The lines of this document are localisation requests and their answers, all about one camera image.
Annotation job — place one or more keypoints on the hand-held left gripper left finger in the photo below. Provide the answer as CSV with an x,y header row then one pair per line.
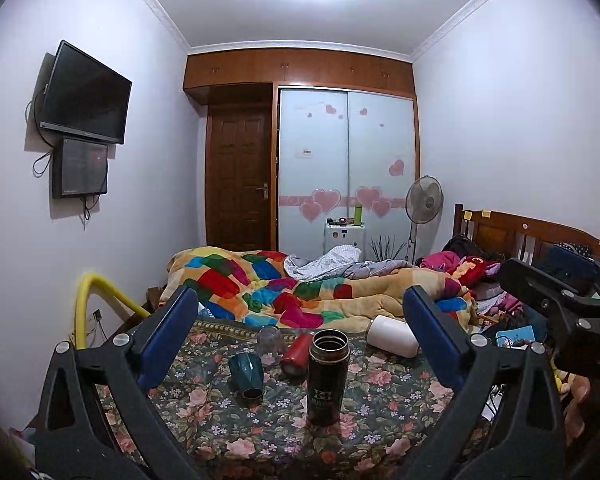
x,y
167,332

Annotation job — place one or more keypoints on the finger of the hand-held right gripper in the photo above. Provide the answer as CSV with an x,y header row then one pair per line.
x,y
530,285

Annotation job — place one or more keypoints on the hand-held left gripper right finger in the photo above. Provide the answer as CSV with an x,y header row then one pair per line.
x,y
432,340

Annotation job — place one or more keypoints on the white cup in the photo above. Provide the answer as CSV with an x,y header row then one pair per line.
x,y
392,336

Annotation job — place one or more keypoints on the dark teal faceted cup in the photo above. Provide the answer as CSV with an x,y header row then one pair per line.
x,y
246,377

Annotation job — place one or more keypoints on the clear glass cup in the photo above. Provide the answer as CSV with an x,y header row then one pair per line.
x,y
271,344

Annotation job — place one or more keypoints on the black thermos cup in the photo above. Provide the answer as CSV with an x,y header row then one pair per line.
x,y
327,385

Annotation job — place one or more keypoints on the red cup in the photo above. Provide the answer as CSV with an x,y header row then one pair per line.
x,y
296,355

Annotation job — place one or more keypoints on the dark blue bag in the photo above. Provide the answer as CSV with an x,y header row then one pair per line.
x,y
572,265

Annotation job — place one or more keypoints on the blue book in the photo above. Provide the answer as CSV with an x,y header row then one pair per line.
x,y
516,336

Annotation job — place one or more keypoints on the red plush toy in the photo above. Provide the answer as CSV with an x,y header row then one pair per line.
x,y
475,267

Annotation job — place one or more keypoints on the wooden headboard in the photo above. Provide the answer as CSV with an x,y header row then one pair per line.
x,y
505,232

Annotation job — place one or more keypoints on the yellow pipe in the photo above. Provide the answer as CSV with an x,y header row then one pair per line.
x,y
107,290

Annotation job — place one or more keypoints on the pink clothing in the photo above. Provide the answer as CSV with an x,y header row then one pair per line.
x,y
437,261

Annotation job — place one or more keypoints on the black clothing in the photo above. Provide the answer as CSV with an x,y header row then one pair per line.
x,y
459,245

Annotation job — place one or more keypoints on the grey bed cover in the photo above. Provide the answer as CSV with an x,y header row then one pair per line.
x,y
380,267

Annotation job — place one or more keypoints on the dry twigs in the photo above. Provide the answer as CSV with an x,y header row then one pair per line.
x,y
386,250

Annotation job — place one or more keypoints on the colourful patchwork blanket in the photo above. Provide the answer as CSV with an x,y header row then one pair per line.
x,y
260,285

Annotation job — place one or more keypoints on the grey checked cloth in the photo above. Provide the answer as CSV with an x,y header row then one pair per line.
x,y
325,262

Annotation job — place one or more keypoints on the white appliance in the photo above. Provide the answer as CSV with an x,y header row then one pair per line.
x,y
345,237

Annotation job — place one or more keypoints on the standing fan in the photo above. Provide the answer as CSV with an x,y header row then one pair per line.
x,y
424,199

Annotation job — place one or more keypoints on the green bottle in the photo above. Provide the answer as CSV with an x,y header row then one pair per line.
x,y
358,214

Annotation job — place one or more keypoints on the floral bed sheet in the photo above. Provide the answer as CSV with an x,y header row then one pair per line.
x,y
280,440

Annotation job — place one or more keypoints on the brown wooden door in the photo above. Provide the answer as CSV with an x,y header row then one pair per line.
x,y
237,180

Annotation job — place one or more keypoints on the wooden wardrobe with sliding doors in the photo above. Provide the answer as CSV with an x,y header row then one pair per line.
x,y
330,160

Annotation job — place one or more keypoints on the small wall-mounted monitor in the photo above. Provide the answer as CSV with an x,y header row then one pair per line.
x,y
80,167

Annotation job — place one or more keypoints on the wall-mounted black television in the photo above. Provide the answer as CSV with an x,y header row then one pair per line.
x,y
87,92

